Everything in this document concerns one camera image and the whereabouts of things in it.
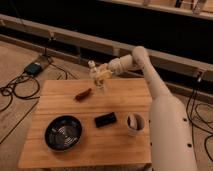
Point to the long wooden rail beam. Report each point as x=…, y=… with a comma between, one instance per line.
x=162, y=60

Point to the wooden slatted table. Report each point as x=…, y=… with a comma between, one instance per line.
x=107, y=145

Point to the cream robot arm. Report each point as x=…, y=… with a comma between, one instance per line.
x=170, y=137

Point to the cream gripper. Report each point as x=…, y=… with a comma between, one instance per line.
x=102, y=73

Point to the black power adapter box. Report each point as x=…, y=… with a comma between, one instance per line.
x=33, y=69

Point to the black round bowl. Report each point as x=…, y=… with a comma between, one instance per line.
x=63, y=133

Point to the brown sausage shaped object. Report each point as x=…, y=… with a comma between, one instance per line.
x=83, y=94

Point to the black rectangular block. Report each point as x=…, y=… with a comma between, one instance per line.
x=106, y=119

